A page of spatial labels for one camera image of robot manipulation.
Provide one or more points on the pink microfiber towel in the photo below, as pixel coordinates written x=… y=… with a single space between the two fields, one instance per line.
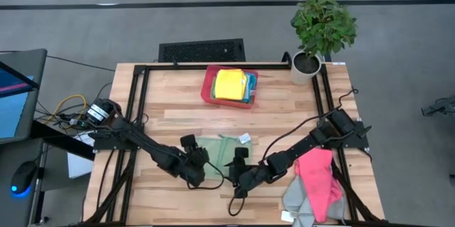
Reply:
x=316 y=184

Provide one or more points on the laptop screen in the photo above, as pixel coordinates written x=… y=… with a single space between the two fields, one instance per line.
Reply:
x=14 y=113

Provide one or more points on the black computer mouse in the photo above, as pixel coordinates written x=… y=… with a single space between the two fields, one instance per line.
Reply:
x=23 y=177

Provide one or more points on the grey microfiber towel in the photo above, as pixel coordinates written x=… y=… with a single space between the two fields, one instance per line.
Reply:
x=296 y=202

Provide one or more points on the green leafy plant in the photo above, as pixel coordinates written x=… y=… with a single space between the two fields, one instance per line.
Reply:
x=323 y=24

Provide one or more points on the translucent pink plastic bin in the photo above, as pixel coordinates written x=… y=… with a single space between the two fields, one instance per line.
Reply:
x=206 y=88

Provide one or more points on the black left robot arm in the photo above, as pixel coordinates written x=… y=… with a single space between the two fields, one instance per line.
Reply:
x=142 y=141

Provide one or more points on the sage green microfiber towel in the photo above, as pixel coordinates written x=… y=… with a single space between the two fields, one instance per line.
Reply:
x=222 y=152

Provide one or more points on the dark grey side desk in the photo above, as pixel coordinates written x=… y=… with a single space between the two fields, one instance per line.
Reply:
x=10 y=156

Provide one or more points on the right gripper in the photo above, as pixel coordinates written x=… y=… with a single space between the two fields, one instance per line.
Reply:
x=252 y=177

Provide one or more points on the white plant pot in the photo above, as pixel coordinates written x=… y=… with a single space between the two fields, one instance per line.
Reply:
x=298 y=77

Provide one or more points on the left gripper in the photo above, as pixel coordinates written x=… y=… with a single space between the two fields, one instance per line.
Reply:
x=193 y=163

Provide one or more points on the yellow microfiber towel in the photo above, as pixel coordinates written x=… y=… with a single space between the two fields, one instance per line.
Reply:
x=230 y=84

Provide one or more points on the black metal stand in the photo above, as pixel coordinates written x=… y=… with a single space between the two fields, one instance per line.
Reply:
x=444 y=107

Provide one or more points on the white paper sheet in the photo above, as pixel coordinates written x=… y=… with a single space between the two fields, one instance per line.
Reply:
x=78 y=166

